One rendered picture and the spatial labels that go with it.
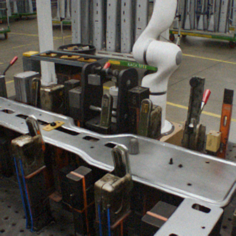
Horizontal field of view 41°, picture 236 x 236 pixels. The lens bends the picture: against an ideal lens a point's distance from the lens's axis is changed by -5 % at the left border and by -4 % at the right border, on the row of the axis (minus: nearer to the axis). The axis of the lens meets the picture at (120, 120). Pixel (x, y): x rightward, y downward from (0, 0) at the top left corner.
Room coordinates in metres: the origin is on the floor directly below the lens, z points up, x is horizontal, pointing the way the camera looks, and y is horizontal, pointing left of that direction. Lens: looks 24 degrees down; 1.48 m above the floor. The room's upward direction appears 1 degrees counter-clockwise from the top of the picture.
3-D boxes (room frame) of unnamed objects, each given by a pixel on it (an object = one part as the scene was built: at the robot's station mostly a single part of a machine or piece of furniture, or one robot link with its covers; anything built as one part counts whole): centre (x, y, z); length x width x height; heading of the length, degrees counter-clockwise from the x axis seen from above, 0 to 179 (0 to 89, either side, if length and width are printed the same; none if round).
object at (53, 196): (1.07, 0.23, 0.84); 0.13 x 0.05 x 0.29; 145
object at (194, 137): (0.93, -0.23, 0.88); 0.07 x 0.06 x 0.35; 145
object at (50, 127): (1.06, 0.24, 1.01); 0.08 x 0.04 x 0.01; 145
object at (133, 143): (0.87, -0.04, 1.02); 0.03 x 0.03 x 0.07
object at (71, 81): (1.29, 0.20, 0.90); 0.05 x 0.05 x 0.40; 55
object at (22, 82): (1.38, 0.42, 0.90); 0.13 x 0.10 x 0.41; 145
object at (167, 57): (1.43, -0.19, 1.11); 0.19 x 0.12 x 0.24; 53
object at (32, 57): (1.47, 0.24, 1.16); 0.37 x 0.14 x 0.02; 55
